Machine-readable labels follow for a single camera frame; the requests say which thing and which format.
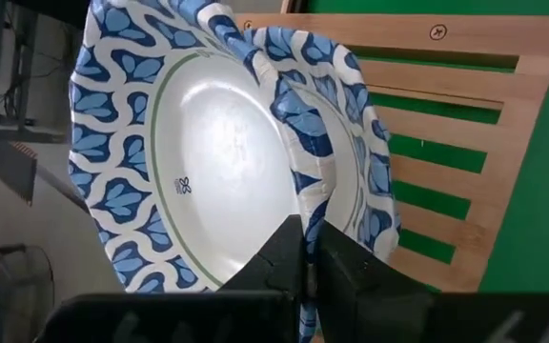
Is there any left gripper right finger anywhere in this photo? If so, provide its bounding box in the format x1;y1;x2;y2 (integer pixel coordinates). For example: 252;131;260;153
315;220;434;343

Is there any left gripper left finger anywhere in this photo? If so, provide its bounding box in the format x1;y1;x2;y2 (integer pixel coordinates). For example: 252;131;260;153
218;213;305;294

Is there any wooden slatted shelf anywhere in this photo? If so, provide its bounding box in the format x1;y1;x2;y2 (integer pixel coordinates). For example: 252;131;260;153
234;12;549;293

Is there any grey box with hazard stripes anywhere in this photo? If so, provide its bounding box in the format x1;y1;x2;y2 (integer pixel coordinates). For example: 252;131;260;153
0;139;38;207

